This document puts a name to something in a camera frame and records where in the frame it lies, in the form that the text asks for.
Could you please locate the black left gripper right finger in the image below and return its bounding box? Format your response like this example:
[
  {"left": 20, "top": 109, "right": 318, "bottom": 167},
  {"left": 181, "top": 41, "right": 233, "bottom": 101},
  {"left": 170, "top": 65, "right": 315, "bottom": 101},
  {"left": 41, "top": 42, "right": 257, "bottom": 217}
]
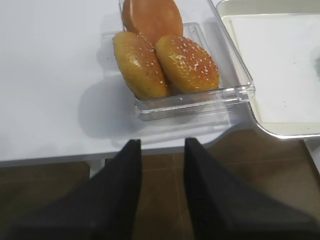
[{"left": 184, "top": 138, "right": 320, "bottom": 240}]

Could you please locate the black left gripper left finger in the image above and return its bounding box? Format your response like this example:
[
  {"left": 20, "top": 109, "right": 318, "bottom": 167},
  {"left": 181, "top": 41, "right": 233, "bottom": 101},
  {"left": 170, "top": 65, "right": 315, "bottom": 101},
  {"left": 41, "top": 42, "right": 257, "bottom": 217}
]
[{"left": 7, "top": 139, "right": 142, "bottom": 240}]

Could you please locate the sesame bun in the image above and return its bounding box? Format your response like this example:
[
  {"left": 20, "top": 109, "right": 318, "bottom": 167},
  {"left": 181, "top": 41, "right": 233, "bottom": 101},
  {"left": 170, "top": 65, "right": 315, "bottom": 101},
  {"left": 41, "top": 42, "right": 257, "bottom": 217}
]
[
  {"left": 155, "top": 35, "right": 220, "bottom": 94},
  {"left": 112, "top": 31, "right": 171, "bottom": 100}
]

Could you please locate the white metal tray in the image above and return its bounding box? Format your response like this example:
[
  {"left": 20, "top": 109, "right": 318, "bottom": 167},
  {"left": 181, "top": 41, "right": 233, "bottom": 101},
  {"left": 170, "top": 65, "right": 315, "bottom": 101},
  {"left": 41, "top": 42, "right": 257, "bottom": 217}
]
[{"left": 216, "top": 0, "right": 320, "bottom": 139}]

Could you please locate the clear plastic bun container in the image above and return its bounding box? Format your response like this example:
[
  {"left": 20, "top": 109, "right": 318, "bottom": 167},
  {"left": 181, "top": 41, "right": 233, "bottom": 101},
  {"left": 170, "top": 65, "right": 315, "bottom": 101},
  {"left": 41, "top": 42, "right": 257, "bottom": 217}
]
[{"left": 101, "top": 0, "right": 256, "bottom": 122}]

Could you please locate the plain orange bun bottom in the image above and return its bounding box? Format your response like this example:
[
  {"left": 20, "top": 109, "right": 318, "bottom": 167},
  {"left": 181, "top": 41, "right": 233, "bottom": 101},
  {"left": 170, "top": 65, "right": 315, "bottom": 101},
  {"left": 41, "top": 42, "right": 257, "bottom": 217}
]
[{"left": 121, "top": 0, "right": 183, "bottom": 45}]

